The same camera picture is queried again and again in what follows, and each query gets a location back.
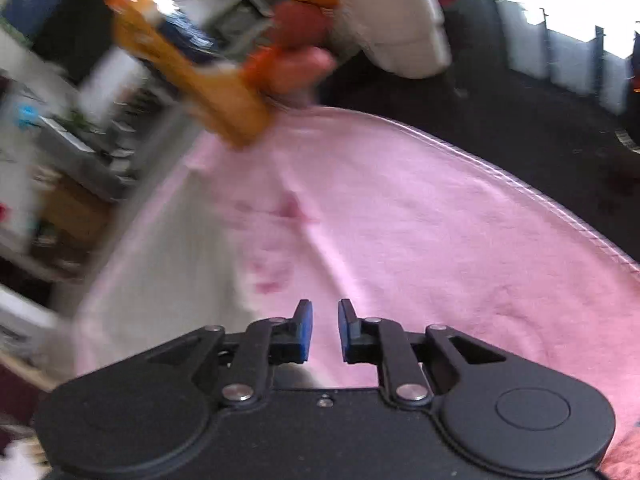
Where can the pink printed blanket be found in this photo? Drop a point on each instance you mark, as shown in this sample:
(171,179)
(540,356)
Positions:
(425,240)

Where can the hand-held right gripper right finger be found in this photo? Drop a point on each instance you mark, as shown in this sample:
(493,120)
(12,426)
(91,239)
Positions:
(344,331)

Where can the blue globe ornament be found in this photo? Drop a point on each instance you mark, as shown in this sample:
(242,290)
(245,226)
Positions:
(26,115)

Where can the green potted plant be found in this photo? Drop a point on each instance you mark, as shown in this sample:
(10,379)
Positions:
(75,121)

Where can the grey metal shelf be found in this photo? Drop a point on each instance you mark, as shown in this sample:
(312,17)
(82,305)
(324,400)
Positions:
(85,155)

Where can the white garment with blue trim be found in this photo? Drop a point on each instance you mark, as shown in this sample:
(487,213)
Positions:
(160,285)

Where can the person's left hand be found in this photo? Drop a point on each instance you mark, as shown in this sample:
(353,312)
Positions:
(295,55)

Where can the white planter pot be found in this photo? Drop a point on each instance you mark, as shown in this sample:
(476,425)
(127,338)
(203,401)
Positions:
(395,20)

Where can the wooden cabinet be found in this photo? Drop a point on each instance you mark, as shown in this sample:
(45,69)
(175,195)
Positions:
(75,215)

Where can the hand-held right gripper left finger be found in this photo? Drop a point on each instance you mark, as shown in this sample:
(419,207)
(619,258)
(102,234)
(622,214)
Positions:
(305,331)

